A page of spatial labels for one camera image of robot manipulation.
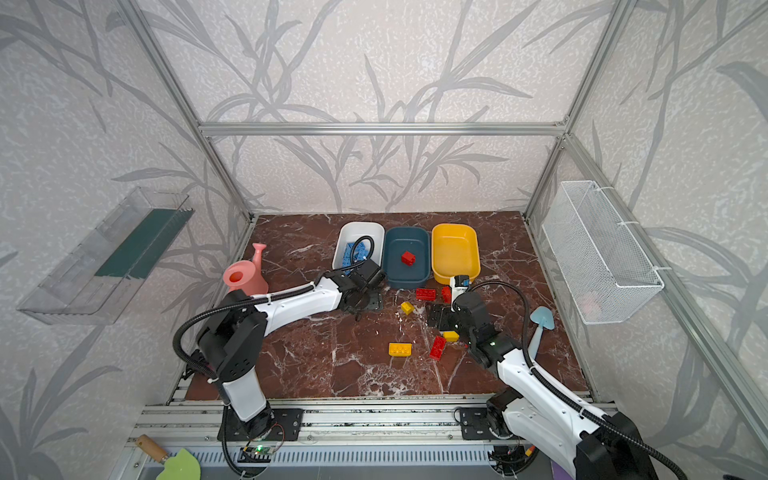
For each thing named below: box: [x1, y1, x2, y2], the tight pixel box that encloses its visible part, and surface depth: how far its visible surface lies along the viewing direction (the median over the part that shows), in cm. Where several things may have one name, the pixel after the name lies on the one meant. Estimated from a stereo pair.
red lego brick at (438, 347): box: [430, 335, 447, 360], surface depth 87 cm
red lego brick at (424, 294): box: [415, 288, 437, 301], surface depth 98 cm
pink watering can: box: [223, 243, 269, 296], surface depth 93 cm
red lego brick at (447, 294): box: [441, 286, 452, 304], surface depth 98 cm
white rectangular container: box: [332, 222, 386, 271], surface depth 113 cm
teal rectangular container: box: [384, 227, 431, 289], surface depth 108 cm
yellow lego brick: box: [388, 342, 413, 357], surface depth 87 cm
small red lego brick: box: [401, 251, 417, 267], surface depth 107 cm
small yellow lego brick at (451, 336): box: [443, 331, 460, 342], surface depth 88 cm
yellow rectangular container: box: [431, 223, 481, 284], surface depth 110 cm
